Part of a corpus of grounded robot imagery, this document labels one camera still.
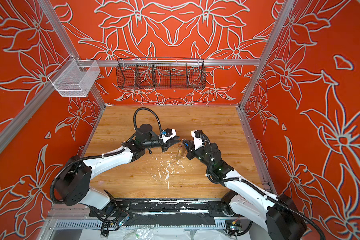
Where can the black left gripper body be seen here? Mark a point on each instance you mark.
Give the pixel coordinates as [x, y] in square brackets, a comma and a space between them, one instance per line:
[164, 147]

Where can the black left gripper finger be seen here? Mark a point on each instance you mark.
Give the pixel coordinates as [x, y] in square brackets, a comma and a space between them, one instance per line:
[171, 144]
[175, 140]

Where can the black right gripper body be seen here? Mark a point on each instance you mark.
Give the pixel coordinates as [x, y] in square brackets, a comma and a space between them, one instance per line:
[197, 154]

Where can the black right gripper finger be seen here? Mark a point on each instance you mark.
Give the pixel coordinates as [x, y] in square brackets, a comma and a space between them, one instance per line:
[190, 152]
[189, 142]

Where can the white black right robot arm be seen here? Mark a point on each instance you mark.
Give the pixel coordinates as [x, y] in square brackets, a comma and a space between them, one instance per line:
[277, 215]

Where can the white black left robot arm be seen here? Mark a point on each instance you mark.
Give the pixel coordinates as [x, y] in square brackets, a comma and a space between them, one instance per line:
[71, 185]

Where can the clear acrylic basket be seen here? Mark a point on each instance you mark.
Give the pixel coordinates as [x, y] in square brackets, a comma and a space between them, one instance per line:
[72, 78]

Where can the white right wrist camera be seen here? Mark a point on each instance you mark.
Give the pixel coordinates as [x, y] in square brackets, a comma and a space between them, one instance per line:
[198, 142]

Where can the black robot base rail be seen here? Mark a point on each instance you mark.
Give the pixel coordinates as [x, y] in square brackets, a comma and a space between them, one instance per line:
[131, 214]

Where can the black wire mesh basket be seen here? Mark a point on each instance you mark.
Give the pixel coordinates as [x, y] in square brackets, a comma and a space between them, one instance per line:
[161, 76]

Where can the aluminium frame corner post left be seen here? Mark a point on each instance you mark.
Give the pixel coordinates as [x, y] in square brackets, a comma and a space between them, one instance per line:
[59, 29]

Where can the aluminium frame corner post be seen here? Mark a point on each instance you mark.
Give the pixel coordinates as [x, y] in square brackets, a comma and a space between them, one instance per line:
[59, 29]
[275, 32]

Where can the aluminium horizontal back rail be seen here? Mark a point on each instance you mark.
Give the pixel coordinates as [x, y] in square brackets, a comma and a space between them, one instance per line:
[207, 62]

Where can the aluminium frame corner post right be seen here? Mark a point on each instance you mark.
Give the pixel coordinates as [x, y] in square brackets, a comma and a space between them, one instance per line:
[275, 32]

